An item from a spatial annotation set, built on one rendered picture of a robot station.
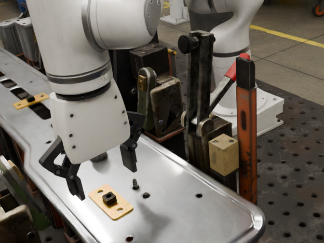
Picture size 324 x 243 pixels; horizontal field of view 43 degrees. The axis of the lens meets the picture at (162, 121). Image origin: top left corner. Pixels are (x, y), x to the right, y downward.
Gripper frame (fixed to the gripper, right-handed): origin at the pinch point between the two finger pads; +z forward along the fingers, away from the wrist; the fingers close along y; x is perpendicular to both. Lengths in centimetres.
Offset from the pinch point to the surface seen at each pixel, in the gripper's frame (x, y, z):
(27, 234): -3.3, 12.6, 5.4
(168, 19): -344, -270, 103
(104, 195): -0.6, 0.4, 3.8
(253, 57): -188, -243, 105
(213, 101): 0.7, -22.4, -4.1
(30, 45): -76, -18, 0
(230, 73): 0.4, -27.0, -7.6
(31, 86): -56, -9, 5
